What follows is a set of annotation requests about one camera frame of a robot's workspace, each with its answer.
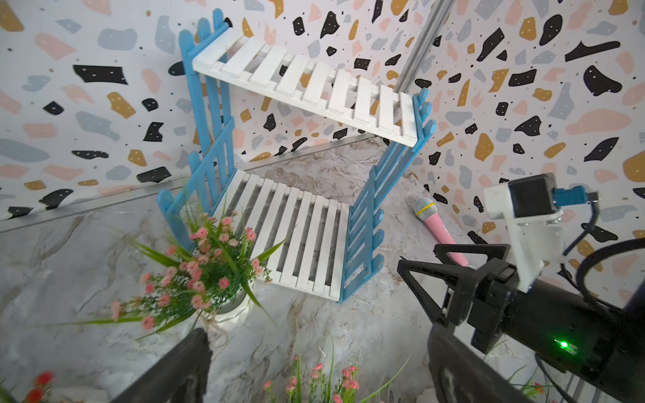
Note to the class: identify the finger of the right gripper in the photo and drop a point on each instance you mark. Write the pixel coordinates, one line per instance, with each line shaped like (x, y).
(454, 254)
(435, 287)

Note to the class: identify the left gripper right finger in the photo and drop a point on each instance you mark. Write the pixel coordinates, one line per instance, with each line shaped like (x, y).
(459, 375)

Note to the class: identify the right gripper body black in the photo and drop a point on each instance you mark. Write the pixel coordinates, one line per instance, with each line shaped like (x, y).
(480, 297)

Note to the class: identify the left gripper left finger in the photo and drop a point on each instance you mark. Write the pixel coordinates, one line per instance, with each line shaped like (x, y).
(180, 376)

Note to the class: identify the pink flower pot back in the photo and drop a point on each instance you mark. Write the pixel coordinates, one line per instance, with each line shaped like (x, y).
(198, 279)

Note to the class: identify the pink flower pot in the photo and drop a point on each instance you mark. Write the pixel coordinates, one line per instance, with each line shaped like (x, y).
(318, 384)
(198, 279)

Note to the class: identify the blue white wooden rack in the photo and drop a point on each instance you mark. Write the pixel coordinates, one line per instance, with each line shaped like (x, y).
(307, 240)

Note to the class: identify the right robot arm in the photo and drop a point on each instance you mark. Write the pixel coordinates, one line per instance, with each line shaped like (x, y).
(576, 333)

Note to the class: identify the pink toy microphone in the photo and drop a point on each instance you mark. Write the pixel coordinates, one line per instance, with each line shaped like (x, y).
(426, 211)

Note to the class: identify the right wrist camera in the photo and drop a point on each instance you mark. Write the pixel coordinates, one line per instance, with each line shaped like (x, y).
(531, 208)

